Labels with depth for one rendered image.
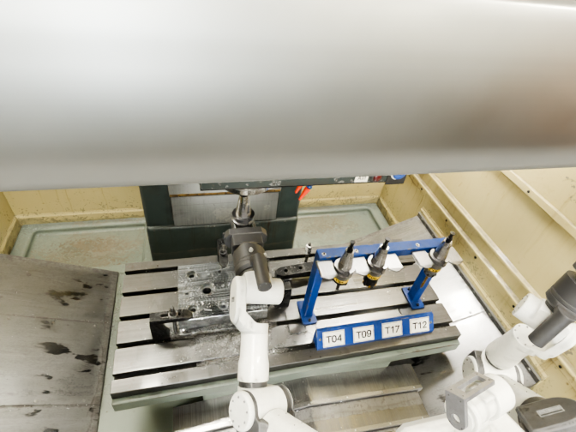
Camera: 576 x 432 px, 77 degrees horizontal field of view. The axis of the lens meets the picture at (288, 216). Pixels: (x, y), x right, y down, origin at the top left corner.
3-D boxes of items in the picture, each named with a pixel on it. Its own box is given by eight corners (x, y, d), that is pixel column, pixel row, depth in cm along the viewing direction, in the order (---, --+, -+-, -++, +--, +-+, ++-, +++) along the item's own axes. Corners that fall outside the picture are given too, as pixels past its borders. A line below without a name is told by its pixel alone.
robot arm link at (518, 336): (588, 324, 79) (549, 348, 89) (547, 297, 83) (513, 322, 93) (579, 344, 76) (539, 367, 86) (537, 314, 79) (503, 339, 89)
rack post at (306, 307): (317, 323, 131) (333, 271, 111) (303, 326, 130) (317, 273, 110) (309, 300, 138) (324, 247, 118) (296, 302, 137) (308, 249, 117)
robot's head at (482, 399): (508, 428, 66) (519, 389, 63) (474, 453, 61) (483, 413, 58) (475, 402, 71) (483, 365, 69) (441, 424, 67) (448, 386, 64)
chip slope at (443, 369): (503, 408, 145) (541, 379, 127) (339, 447, 127) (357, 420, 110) (403, 245, 208) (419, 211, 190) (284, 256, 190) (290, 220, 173)
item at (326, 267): (339, 279, 108) (339, 277, 107) (321, 281, 106) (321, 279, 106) (331, 261, 113) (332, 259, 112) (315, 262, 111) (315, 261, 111)
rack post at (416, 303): (424, 308, 142) (456, 257, 122) (411, 309, 140) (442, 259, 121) (412, 287, 149) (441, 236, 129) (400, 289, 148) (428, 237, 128)
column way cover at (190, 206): (279, 221, 169) (292, 119, 135) (171, 229, 157) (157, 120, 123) (276, 214, 172) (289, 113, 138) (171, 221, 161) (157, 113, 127)
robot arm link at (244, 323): (263, 279, 95) (262, 333, 91) (231, 277, 92) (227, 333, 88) (273, 276, 89) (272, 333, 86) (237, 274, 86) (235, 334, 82)
